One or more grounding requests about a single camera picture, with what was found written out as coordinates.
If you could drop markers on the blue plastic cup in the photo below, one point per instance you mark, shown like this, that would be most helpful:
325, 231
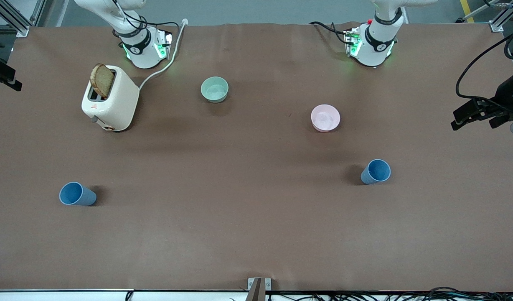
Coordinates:
83, 195
371, 175

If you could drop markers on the cream toaster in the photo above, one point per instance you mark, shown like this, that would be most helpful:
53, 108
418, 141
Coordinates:
118, 100

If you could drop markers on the brown bread slice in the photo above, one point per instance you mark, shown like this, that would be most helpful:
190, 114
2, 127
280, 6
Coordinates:
102, 81

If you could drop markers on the grey metal bracket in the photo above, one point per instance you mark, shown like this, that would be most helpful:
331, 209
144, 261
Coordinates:
251, 284

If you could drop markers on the grey metal rod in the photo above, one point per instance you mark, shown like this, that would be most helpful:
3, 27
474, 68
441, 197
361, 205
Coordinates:
473, 12

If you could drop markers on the green bowl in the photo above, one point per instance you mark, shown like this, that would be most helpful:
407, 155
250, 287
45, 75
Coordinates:
214, 90

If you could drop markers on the white table edge rail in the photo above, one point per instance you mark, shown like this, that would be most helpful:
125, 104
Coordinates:
52, 296

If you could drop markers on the brown table cover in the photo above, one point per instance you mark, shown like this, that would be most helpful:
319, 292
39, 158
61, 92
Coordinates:
256, 230

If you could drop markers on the brown upright post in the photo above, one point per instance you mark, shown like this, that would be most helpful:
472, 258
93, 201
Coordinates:
256, 292

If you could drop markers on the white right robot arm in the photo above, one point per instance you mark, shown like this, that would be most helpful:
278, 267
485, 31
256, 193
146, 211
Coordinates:
143, 56

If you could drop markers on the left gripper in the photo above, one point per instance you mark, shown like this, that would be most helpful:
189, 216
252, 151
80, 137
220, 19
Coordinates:
505, 94

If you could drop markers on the pink bowl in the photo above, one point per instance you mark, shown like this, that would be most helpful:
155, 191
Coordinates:
325, 118

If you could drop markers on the aluminium frame profile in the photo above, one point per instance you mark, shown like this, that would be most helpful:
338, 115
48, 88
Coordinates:
496, 26
22, 31

